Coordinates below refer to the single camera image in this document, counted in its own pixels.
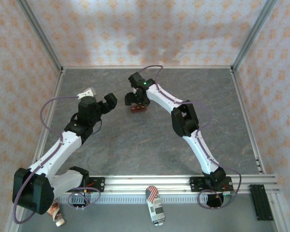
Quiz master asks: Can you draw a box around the brown squeeze bottle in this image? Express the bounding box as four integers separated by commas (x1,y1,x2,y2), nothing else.
47,198,66,227

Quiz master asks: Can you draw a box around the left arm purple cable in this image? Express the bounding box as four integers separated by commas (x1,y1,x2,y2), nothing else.
12,95,102,225

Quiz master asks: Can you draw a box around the wide aluminium frame rail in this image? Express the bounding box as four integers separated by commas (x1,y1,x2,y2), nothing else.
88,174,281,195

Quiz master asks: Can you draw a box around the aluminium frame post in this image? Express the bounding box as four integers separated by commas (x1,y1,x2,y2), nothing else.
231,0,279,72
15,0,65,73

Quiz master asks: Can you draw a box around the flag print pouch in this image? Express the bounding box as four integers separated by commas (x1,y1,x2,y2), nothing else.
145,185,165,227

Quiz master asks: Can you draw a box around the slotted grey cable duct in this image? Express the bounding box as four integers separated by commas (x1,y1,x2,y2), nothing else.
54,195,232,204

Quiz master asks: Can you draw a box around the orange patterned white curtain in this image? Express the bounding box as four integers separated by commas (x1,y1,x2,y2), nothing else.
234,0,290,232
21,0,273,67
0,0,61,232

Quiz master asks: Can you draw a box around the brown weekly pill organizer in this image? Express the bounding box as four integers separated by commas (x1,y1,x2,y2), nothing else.
130,104,148,114

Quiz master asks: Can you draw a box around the black ribbed strip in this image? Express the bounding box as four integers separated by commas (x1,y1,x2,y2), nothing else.
248,184,274,221

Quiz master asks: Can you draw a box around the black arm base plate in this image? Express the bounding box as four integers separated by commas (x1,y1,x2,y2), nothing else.
83,177,106,193
189,176,234,193

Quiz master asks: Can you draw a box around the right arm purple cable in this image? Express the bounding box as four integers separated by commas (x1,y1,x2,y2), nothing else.
139,64,242,210

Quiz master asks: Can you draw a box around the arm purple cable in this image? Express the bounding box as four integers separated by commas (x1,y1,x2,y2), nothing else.
12,95,102,225
139,64,242,210

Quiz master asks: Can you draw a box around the aluminium table edge rail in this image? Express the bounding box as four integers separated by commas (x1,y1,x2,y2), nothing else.
61,64,234,70
230,68,267,175
28,69,66,176

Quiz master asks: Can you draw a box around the aluminium frame beam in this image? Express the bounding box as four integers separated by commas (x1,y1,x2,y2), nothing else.
267,193,290,232
3,212,22,232

